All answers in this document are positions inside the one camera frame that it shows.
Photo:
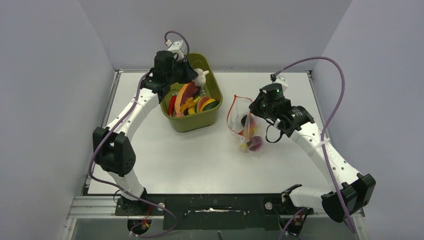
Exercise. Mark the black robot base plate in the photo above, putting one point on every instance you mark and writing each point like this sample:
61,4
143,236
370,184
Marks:
212,211

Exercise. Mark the purple red onion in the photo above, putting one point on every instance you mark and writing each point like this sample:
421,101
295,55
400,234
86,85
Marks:
255,143

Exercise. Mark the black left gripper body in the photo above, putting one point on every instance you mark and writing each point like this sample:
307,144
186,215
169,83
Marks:
180,73

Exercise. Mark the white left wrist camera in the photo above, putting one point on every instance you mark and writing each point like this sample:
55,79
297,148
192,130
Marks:
177,47

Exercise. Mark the watermelon slice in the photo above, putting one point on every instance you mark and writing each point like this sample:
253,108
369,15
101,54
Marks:
200,103

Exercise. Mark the short red chili pepper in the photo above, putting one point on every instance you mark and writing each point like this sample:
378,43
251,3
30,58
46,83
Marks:
171,105

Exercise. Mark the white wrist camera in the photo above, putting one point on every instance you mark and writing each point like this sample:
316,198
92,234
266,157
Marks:
279,79
177,47

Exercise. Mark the dark green avocado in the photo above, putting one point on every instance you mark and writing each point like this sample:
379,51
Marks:
211,106

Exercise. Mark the clear zip bag orange zipper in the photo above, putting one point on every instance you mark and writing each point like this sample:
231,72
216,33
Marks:
238,108

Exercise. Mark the long yellow chili pepper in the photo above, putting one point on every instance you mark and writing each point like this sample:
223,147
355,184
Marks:
244,146

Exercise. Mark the olive green plastic basket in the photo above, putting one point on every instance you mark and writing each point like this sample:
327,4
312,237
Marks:
211,89

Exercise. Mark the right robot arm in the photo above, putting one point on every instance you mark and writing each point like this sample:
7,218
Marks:
350,190

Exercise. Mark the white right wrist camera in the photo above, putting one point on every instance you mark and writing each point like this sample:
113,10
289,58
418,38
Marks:
279,79

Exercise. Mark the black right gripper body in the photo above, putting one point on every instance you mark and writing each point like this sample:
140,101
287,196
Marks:
261,109

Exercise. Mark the dark purple plum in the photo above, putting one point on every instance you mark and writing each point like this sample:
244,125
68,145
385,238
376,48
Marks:
247,120

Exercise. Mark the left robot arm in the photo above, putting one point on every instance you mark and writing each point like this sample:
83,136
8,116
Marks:
114,158

